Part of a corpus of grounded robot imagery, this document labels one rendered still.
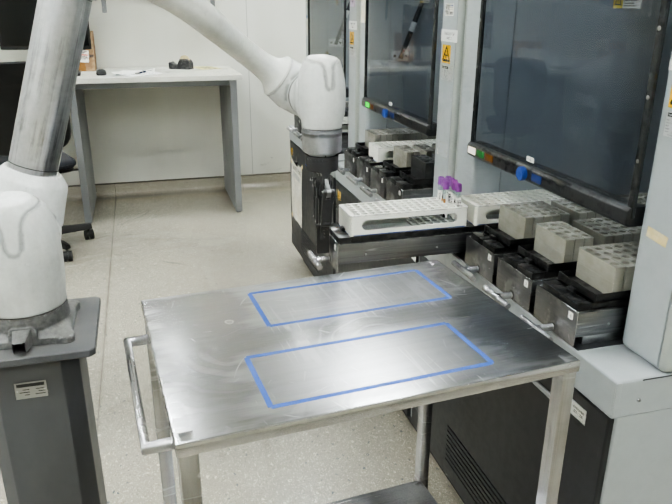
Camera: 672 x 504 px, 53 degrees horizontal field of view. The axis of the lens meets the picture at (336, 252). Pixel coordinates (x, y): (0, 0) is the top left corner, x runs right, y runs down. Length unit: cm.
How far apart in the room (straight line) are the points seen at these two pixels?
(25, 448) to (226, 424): 72
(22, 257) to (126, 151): 372
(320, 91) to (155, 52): 356
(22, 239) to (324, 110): 65
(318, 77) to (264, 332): 60
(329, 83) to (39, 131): 61
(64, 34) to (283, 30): 363
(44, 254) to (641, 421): 112
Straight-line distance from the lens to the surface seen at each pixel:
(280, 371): 99
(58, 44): 151
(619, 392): 123
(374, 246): 155
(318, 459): 216
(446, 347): 107
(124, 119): 500
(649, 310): 127
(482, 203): 167
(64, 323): 144
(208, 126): 504
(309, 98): 146
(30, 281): 138
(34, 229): 137
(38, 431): 151
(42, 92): 152
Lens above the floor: 132
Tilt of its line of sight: 20 degrees down
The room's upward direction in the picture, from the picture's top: straight up
